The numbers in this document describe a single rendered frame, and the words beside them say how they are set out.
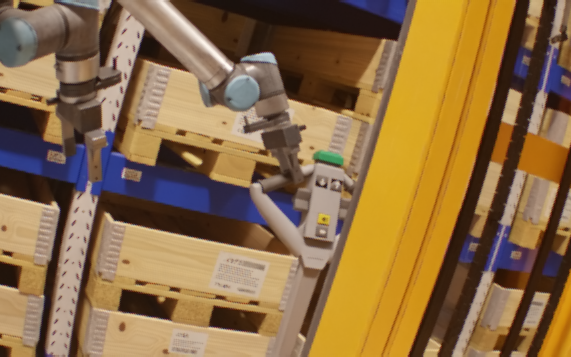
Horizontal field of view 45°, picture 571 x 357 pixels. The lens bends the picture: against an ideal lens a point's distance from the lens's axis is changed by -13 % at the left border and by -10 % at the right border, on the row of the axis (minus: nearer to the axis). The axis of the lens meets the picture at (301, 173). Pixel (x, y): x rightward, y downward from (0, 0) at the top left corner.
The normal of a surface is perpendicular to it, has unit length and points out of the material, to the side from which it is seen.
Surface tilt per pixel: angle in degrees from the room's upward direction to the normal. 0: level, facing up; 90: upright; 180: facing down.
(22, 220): 90
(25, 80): 90
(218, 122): 90
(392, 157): 90
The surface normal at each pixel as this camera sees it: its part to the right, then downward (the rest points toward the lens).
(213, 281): 0.43, 0.22
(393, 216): -0.86, -0.21
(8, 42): -0.49, 0.37
